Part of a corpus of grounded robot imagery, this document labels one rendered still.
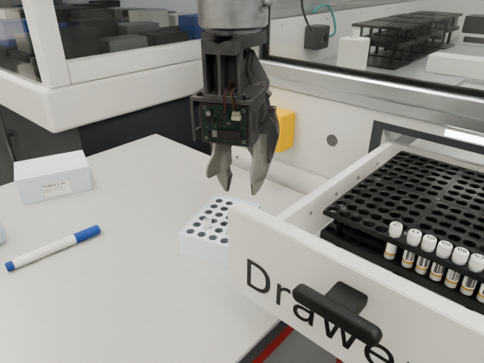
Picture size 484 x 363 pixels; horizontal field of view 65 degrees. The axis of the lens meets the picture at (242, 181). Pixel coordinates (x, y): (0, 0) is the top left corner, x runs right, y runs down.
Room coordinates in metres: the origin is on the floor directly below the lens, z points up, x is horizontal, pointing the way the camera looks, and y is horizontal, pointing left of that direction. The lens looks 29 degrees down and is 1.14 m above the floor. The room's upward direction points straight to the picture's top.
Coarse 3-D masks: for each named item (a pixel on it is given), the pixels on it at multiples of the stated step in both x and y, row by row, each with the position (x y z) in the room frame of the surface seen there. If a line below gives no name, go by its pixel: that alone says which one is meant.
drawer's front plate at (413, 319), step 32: (256, 224) 0.30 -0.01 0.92; (288, 224) 0.30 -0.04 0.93; (256, 256) 0.30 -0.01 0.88; (288, 256) 0.28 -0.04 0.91; (320, 256) 0.26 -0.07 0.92; (352, 256) 0.25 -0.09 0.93; (288, 288) 0.28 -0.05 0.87; (320, 288) 0.25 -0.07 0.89; (384, 288) 0.22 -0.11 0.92; (416, 288) 0.21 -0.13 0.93; (288, 320) 0.27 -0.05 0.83; (320, 320) 0.25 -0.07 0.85; (384, 320) 0.21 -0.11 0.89; (416, 320) 0.20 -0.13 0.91; (448, 320) 0.19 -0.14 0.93; (480, 320) 0.18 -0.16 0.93; (352, 352) 0.23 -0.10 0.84; (384, 352) 0.21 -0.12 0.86; (416, 352) 0.19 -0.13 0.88; (448, 352) 0.18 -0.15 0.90; (480, 352) 0.17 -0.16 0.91
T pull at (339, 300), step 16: (304, 288) 0.23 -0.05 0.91; (336, 288) 0.23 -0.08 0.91; (352, 288) 0.23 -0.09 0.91; (304, 304) 0.22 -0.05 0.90; (320, 304) 0.21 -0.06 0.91; (336, 304) 0.21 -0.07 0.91; (352, 304) 0.21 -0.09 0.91; (336, 320) 0.20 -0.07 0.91; (352, 320) 0.20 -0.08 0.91; (368, 336) 0.19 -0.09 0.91
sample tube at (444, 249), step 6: (438, 246) 0.29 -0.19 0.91; (444, 246) 0.28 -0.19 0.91; (450, 246) 0.28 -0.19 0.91; (438, 252) 0.29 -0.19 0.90; (444, 252) 0.28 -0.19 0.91; (450, 252) 0.28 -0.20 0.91; (444, 258) 0.28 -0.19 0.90; (438, 264) 0.28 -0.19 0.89; (432, 270) 0.29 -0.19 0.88; (438, 270) 0.28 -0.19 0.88; (432, 276) 0.28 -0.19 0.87; (438, 276) 0.28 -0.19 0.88
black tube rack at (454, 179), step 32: (416, 160) 0.50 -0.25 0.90; (352, 192) 0.41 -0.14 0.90; (384, 192) 0.41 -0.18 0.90; (416, 192) 0.40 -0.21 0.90; (448, 192) 0.40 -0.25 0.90; (480, 192) 0.40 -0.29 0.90; (384, 224) 0.34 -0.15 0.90; (416, 224) 0.34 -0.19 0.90; (448, 224) 0.34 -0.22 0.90; (480, 224) 0.34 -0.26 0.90; (416, 256) 0.32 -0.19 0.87; (448, 288) 0.27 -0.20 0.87
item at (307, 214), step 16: (384, 144) 0.57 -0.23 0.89; (400, 144) 0.57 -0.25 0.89; (368, 160) 0.51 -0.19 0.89; (384, 160) 0.55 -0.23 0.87; (448, 160) 0.51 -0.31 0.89; (464, 160) 0.51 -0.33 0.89; (336, 176) 0.46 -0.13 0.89; (352, 176) 0.47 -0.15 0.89; (320, 192) 0.41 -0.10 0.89; (336, 192) 0.44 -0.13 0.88; (288, 208) 0.38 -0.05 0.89; (304, 208) 0.38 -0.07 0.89; (320, 208) 0.41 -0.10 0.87; (304, 224) 0.39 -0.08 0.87; (320, 224) 0.42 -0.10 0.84
